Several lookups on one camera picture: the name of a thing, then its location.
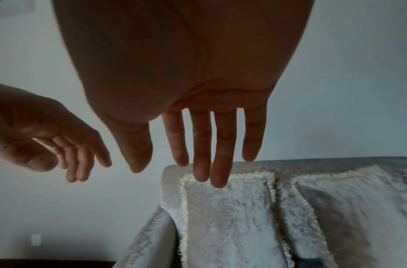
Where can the person's left hand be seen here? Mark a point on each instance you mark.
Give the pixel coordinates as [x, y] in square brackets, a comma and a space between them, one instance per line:
[27, 117]

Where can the person's right hand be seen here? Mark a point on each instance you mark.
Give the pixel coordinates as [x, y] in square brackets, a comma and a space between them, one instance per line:
[176, 60]

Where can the grey velvet sofa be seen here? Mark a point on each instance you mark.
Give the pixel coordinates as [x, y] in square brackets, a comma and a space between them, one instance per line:
[150, 235]

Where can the white wall socket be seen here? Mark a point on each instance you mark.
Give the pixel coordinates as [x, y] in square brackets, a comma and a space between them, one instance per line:
[36, 240]

